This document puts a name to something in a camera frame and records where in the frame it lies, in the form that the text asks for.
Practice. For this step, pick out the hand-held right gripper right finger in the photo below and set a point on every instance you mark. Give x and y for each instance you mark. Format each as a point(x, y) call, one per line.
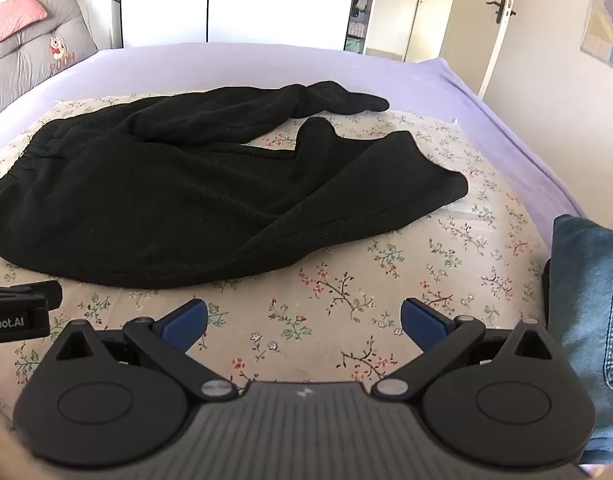
point(424, 322)

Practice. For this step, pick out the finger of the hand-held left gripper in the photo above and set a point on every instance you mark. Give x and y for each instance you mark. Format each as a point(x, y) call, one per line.
point(31, 291)

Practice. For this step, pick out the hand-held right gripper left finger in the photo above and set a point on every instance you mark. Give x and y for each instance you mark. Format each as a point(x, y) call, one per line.
point(184, 322)

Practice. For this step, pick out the black pants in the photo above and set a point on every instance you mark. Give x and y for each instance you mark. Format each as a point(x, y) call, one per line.
point(186, 200)

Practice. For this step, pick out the floral mat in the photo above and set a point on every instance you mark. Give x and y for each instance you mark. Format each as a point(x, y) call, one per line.
point(336, 280)

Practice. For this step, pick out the blue denim jeans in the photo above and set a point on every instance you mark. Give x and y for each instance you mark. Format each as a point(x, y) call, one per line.
point(591, 300)

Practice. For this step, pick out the grey tufted cushion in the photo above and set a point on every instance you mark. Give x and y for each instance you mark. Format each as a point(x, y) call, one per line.
point(31, 60)

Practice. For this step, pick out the purple bed sheet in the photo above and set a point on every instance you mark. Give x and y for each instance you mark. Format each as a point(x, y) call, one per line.
point(236, 67)

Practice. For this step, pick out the pink striped pillow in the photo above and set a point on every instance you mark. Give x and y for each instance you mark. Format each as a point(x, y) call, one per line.
point(11, 20)

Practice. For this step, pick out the open shelf with clothes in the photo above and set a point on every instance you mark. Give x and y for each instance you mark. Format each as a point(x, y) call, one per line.
point(359, 10)

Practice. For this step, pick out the white and blue wardrobe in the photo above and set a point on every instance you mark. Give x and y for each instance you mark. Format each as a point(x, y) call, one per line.
point(236, 0)

